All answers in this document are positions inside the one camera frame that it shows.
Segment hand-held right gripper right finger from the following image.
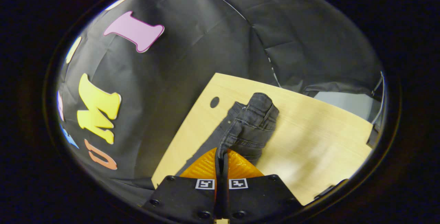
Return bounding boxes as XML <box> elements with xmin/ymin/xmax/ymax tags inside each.
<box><xmin>221</xmin><ymin>148</ymin><xmax>304</xmax><ymax>223</ymax></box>

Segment black jeans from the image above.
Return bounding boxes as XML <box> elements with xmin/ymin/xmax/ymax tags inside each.
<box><xmin>186</xmin><ymin>92</ymin><xmax>280</xmax><ymax>176</ymax></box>

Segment black backdrop cloth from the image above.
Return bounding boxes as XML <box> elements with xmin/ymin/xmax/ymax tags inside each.
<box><xmin>55</xmin><ymin>0</ymin><xmax>385</xmax><ymax>190</ymax></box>

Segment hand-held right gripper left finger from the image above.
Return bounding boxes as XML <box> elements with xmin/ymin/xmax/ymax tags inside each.
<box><xmin>142</xmin><ymin>147</ymin><xmax>221</xmax><ymax>223</ymax></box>

